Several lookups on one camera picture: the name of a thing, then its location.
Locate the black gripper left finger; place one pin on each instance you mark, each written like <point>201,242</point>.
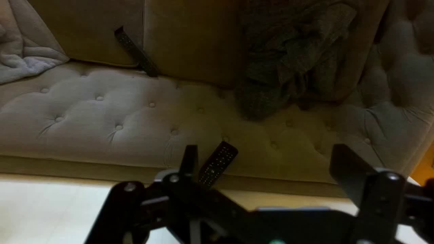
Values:
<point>136,208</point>

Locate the brown tufted sofa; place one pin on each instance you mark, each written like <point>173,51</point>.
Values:
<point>113,113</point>

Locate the dark grey crumpled blanket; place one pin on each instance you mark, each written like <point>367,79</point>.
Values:
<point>289,59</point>

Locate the black remote control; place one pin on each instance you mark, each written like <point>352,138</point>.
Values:
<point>219,161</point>

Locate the light grey fleece blanket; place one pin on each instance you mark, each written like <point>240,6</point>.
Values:
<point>22,50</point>

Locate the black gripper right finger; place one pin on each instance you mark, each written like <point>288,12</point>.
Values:
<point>384,199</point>

